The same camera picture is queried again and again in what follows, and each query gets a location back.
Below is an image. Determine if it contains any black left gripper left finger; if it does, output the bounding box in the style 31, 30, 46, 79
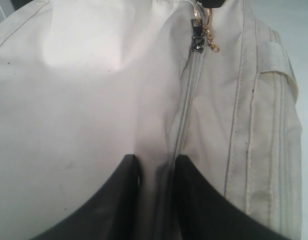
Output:
35, 154, 141, 240

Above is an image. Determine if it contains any cream fabric duffel bag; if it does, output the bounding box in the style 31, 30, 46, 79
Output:
0, 0, 302, 240

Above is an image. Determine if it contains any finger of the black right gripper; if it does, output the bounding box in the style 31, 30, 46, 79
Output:
198, 0, 226, 8

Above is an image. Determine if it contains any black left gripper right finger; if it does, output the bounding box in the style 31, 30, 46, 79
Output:
173, 155, 285, 240

